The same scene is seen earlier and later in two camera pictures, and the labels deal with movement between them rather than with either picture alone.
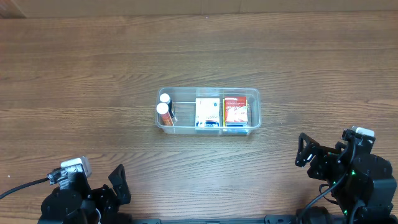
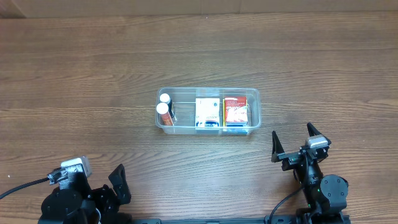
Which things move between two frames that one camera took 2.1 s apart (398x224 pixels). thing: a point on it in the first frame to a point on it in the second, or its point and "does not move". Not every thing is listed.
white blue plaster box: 207,112 does not move
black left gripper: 106,193 does not move
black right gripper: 323,156 to 296,156
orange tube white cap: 162,108 does not move
